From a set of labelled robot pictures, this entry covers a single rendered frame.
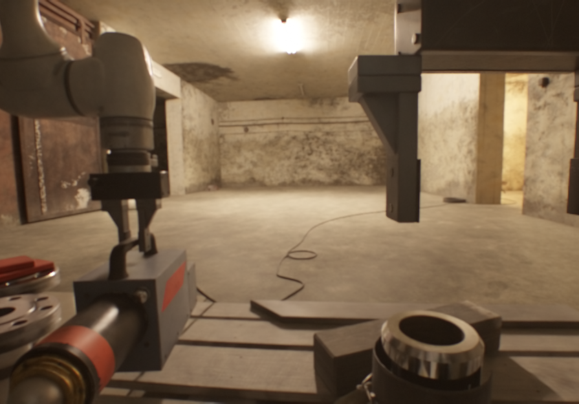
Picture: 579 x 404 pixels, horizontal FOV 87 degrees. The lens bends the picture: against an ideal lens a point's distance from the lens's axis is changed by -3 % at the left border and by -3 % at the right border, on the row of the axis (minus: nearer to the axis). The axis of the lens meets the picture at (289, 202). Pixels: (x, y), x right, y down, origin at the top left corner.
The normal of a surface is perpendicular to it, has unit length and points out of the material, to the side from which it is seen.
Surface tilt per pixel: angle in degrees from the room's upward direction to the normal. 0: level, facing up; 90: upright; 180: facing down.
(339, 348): 0
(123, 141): 90
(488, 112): 90
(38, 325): 90
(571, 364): 0
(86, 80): 89
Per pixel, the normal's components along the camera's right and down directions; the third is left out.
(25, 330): 0.91, 0.03
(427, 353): -0.37, -0.51
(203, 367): -0.02, -0.99
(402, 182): 0.00, 0.11
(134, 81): 0.68, 0.08
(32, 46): 0.52, -0.25
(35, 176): 0.99, 0.00
